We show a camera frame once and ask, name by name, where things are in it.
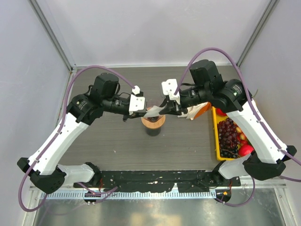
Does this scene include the white paper sheet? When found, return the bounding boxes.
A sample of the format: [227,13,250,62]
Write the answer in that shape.
[143,105,164,118]

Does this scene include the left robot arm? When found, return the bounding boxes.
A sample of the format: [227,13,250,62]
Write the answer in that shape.
[17,73,146,194]

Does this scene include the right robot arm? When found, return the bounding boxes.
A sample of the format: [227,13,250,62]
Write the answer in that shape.
[160,60,297,186]

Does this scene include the white coffee filter stack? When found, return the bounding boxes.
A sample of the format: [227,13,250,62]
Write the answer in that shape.
[177,106,203,120]

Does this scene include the yellow plastic tray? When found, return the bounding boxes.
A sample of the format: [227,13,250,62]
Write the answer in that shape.
[212,107,251,161]

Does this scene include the red apple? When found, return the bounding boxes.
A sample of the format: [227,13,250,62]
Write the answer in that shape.
[215,108,227,117]

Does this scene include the dark red grape bunch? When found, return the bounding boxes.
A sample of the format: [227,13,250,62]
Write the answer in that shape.
[217,118,240,159]

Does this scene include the small red cherries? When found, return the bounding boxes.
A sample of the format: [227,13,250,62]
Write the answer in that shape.
[236,127,248,146]

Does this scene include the red pepper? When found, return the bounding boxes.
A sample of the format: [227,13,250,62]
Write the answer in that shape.
[238,144,254,157]

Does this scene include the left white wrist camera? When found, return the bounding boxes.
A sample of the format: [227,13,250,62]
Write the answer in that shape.
[128,86,147,114]

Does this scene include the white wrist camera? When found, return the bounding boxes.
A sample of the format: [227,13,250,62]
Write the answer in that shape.
[128,86,147,114]
[161,79,180,104]

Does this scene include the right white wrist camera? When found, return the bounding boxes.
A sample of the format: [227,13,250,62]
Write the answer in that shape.
[161,79,180,104]

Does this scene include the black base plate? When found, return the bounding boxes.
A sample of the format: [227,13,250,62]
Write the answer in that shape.
[83,170,241,193]

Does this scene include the white slotted cable duct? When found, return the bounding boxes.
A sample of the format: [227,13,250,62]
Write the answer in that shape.
[47,189,216,200]

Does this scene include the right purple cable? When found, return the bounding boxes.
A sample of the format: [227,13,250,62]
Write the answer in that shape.
[175,48,301,207]

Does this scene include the aluminium frame rail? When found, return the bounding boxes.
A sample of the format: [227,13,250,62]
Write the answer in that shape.
[30,169,287,191]

